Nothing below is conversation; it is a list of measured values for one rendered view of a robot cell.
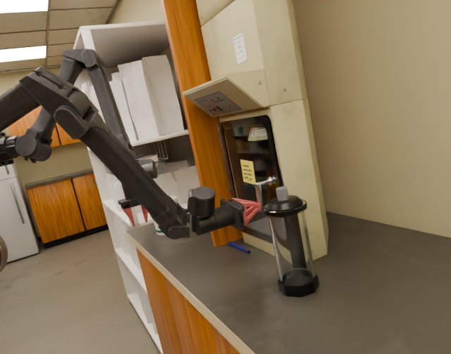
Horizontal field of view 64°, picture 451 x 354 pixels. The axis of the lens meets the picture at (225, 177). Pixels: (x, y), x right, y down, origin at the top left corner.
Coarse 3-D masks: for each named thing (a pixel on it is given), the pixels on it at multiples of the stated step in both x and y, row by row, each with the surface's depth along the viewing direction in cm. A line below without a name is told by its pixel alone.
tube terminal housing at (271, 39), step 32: (256, 0) 92; (288, 0) 101; (224, 32) 107; (256, 32) 93; (288, 32) 97; (224, 64) 112; (256, 64) 97; (288, 64) 98; (288, 96) 99; (288, 128) 99; (288, 160) 100; (288, 192) 101; (320, 192) 116; (320, 224) 107; (320, 256) 108
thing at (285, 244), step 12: (276, 216) 85; (288, 216) 85; (300, 216) 86; (276, 228) 87; (288, 228) 86; (300, 228) 86; (276, 240) 88; (288, 240) 86; (300, 240) 87; (276, 252) 90; (288, 252) 87; (300, 252) 87; (288, 264) 88; (300, 264) 87; (312, 264) 90; (288, 276) 89; (300, 276) 88; (312, 276) 89
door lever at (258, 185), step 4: (268, 180) 103; (272, 180) 103; (256, 184) 101; (260, 184) 102; (264, 184) 103; (268, 184) 105; (272, 184) 103; (256, 188) 102; (260, 188) 102; (256, 192) 102; (260, 192) 102; (256, 196) 103; (260, 196) 102; (260, 200) 103
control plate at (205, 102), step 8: (208, 96) 107; (216, 96) 104; (224, 96) 101; (200, 104) 117; (208, 104) 113; (216, 104) 110; (224, 104) 106; (232, 104) 103; (216, 112) 116; (224, 112) 113
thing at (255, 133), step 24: (240, 120) 110; (264, 120) 99; (240, 144) 114; (264, 144) 102; (240, 168) 118; (264, 168) 105; (240, 192) 122; (264, 192) 108; (264, 216) 112; (264, 240) 116
